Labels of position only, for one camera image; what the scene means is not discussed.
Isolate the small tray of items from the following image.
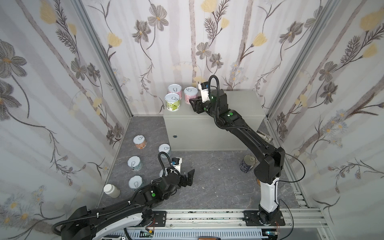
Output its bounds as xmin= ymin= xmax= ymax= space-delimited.
xmin=258 ymin=132 xmax=273 ymax=144

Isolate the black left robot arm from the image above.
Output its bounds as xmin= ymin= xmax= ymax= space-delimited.
xmin=52 ymin=158 xmax=195 ymax=240

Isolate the white plastic bottle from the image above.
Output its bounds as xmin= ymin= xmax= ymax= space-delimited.
xmin=103 ymin=184 xmax=121 ymax=198

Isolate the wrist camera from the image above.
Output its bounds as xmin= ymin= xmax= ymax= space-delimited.
xmin=198 ymin=82 xmax=211 ymax=103
xmin=171 ymin=157 xmax=182 ymax=172

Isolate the yellow label can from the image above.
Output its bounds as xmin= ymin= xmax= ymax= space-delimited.
xmin=159 ymin=170 xmax=168 ymax=178

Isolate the green label can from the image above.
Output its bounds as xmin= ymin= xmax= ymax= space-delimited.
xmin=165 ymin=93 xmax=180 ymax=112

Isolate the teal label can front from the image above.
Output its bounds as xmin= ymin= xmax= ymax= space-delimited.
xmin=129 ymin=175 xmax=144 ymax=191

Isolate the orange label can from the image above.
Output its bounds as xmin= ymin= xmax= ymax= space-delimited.
xmin=133 ymin=135 xmax=147 ymax=150

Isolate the teal label can near cabinet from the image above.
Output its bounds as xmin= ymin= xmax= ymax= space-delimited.
xmin=159 ymin=144 xmax=172 ymax=157

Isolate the black label can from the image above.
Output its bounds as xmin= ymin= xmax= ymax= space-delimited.
xmin=240 ymin=155 xmax=257 ymax=173

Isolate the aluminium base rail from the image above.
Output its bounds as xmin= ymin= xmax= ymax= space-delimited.
xmin=78 ymin=208 xmax=334 ymax=240

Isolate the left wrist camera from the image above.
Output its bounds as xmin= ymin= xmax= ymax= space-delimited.
xmin=171 ymin=157 xmax=182 ymax=172

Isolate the pink label can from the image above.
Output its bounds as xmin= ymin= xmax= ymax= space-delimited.
xmin=184 ymin=87 xmax=199 ymax=105
xmin=168 ymin=84 xmax=182 ymax=99

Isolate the grey metal cabinet counter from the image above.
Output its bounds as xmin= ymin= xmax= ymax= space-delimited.
xmin=163 ymin=89 xmax=267 ymax=152

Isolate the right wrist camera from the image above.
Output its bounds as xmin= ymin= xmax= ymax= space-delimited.
xmin=198 ymin=82 xmax=211 ymax=103

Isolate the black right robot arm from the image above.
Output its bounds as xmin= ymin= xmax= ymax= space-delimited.
xmin=189 ymin=75 xmax=287 ymax=226

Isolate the teal label can left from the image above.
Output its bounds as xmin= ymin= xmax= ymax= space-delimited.
xmin=127 ymin=156 xmax=143 ymax=172

